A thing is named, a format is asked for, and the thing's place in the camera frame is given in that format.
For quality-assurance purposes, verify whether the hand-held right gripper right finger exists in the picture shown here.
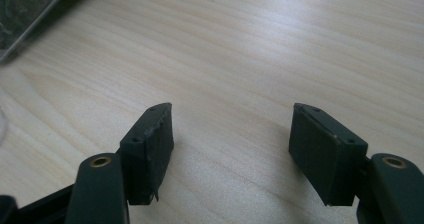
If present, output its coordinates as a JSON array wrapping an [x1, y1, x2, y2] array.
[[288, 102, 369, 207]]

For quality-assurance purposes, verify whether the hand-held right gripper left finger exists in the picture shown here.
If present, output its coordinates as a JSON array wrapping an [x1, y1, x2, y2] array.
[[117, 102, 175, 206]]

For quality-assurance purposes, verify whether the dark tray with metal rim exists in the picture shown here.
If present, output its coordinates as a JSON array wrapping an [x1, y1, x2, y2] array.
[[0, 0, 75, 64]]

